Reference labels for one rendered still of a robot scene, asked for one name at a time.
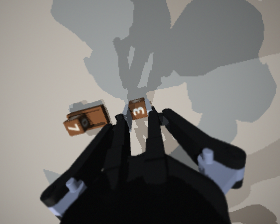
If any brown cube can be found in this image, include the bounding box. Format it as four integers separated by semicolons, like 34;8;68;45
63;113;91;136
128;98;148;120

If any brown wooden tray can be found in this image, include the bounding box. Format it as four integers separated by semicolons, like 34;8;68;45
66;105;110;130

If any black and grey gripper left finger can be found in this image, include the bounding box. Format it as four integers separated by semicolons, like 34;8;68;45
40;104;132;221

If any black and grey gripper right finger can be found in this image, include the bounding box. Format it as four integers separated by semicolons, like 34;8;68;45
143;99;247;195

